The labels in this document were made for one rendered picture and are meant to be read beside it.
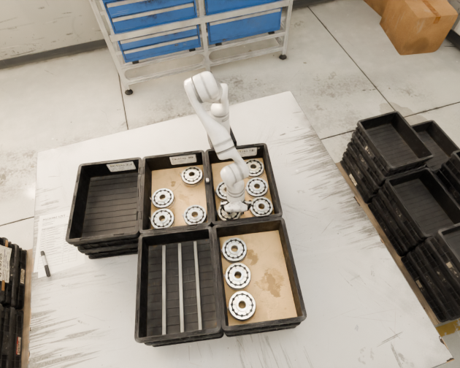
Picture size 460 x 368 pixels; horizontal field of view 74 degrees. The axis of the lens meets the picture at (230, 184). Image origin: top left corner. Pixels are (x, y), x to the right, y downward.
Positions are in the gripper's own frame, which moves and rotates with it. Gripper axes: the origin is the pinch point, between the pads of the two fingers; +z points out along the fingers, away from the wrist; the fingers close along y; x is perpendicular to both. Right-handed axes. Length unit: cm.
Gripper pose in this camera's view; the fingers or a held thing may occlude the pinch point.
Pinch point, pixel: (236, 212)
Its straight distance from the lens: 137.8
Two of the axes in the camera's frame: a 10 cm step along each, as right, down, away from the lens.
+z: 0.3, 5.3, 8.4
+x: 0.1, 8.5, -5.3
